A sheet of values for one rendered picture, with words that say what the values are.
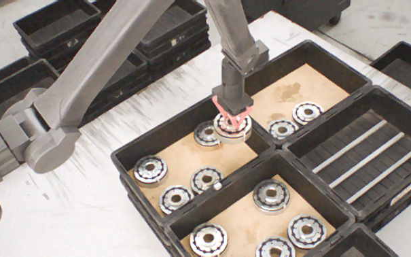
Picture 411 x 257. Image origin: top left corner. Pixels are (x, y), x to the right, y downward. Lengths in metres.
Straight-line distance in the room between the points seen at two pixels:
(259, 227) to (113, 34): 0.79
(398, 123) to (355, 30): 1.79
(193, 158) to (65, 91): 0.79
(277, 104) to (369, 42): 1.69
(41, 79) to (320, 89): 1.40
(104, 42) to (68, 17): 2.13
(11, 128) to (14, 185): 1.00
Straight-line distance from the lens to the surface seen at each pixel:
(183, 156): 1.46
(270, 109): 1.57
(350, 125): 1.55
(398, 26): 3.36
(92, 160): 1.71
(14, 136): 0.76
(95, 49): 0.70
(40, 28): 2.80
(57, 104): 0.74
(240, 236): 1.30
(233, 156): 1.45
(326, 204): 1.28
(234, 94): 1.15
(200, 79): 1.88
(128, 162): 1.44
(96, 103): 2.30
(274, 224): 1.31
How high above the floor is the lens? 1.98
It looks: 49 degrees down
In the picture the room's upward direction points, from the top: 9 degrees counter-clockwise
